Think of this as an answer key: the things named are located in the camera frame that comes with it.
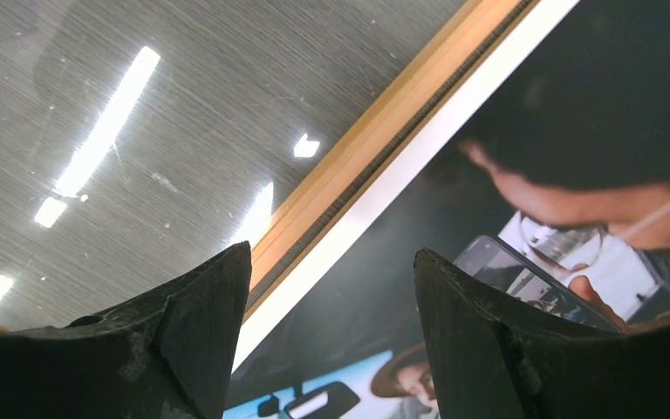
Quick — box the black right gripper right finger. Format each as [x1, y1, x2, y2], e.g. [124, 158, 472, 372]
[414, 249, 670, 418]

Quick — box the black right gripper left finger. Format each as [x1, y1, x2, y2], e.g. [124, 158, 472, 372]
[0, 242, 251, 418]

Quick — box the printed photo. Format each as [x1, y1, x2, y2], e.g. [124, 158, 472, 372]
[225, 1, 670, 418]

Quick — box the clear acrylic sheet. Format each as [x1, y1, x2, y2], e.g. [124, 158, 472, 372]
[0, 0, 469, 331]

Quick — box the brown backing board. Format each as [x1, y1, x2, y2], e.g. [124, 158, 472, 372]
[244, 1, 536, 318]

